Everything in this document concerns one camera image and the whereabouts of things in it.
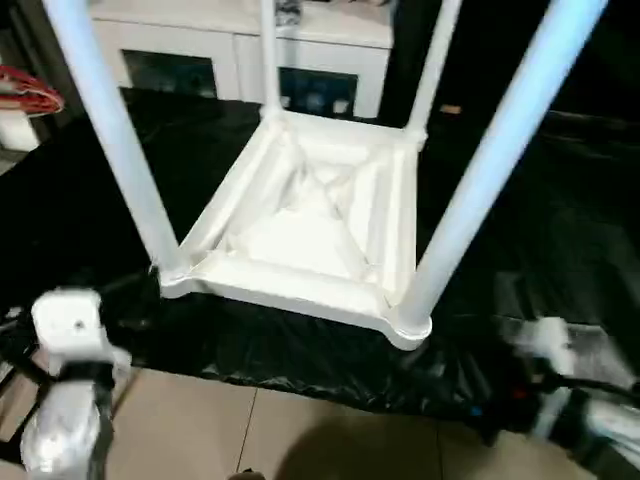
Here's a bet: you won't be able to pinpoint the white plastic table leg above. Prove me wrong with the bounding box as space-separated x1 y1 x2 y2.
404 0 464 139
399 0 611 341
257 0 284 119
42 0 194 289

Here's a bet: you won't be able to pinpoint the black flat monitor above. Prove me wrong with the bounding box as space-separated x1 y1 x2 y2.
544 112 640 131

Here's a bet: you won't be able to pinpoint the large black box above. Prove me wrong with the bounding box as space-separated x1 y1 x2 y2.
384 0 551 126

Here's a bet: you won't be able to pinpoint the black tangled bundle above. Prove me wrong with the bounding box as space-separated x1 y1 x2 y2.
277 0 301 26

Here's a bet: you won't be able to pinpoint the black plastic mat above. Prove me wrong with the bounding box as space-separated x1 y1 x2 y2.
0 87 640 451

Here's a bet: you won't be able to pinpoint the white cabinet with glass doors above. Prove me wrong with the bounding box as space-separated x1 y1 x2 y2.
92 0 396 119

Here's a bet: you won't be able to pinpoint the small white box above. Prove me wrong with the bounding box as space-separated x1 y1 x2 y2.
0 114 36 151

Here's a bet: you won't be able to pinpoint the grey curtain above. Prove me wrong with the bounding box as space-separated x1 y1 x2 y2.
9 0 84 101

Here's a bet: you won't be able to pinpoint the red wire hangers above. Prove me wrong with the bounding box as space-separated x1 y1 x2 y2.
0 64 66 119

